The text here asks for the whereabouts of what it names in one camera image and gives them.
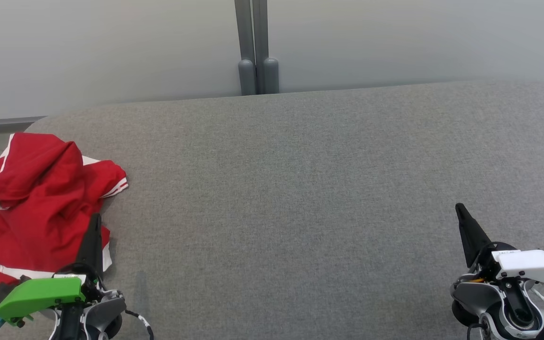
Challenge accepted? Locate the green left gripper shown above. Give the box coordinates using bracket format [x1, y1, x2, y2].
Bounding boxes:
[0, 213, 104, 327]

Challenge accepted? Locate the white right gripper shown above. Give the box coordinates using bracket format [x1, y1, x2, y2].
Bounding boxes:
[455, 203, 544, 287]

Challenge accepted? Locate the red jersey with white sleeves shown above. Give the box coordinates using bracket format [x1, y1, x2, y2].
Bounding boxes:
[0, 156, 129, 296]

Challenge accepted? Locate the grey partition post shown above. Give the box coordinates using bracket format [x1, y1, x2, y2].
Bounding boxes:
[252, 0, 280, 94]
[234, 0, 257, 96]

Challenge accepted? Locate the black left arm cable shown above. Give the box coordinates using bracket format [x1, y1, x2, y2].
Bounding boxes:
[125, 309, 154, 340]

